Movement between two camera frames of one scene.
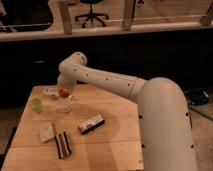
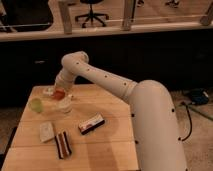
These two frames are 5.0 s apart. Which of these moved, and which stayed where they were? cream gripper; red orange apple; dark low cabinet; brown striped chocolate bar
Moved: red orange apple
Stayed: dark low cabinet; brown striped chocolate bar; cream gripper
